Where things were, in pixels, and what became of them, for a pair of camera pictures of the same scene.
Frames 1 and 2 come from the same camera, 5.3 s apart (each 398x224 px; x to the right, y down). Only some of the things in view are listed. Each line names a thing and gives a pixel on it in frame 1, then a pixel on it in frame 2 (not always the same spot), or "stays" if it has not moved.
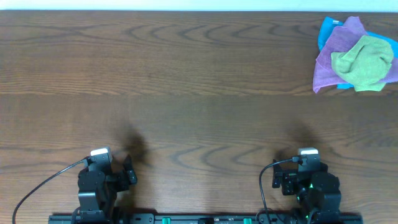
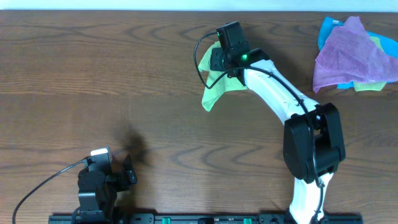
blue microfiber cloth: (328, 25) stays
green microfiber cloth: (365, 64) → (217, 83)
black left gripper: (125, 181) stays
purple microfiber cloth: (325, 74) stays
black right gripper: (288, 177) → (216, 53)
